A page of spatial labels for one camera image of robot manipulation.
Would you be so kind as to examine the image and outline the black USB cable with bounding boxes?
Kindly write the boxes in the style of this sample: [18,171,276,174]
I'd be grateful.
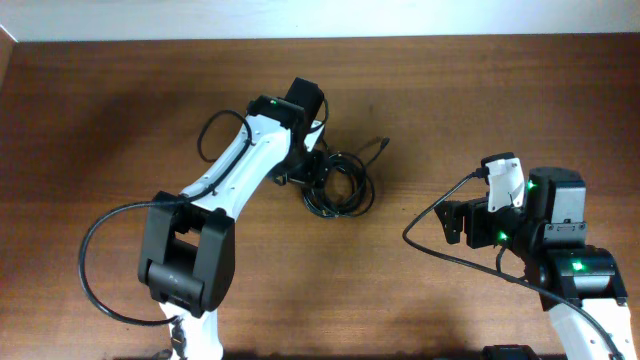
[301,151,376,220]

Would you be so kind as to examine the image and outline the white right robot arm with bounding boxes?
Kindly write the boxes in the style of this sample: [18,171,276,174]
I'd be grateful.
[435,167,637,359]

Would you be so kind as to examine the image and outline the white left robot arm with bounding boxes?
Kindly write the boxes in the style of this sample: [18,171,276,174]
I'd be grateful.
[138,78,325,359]

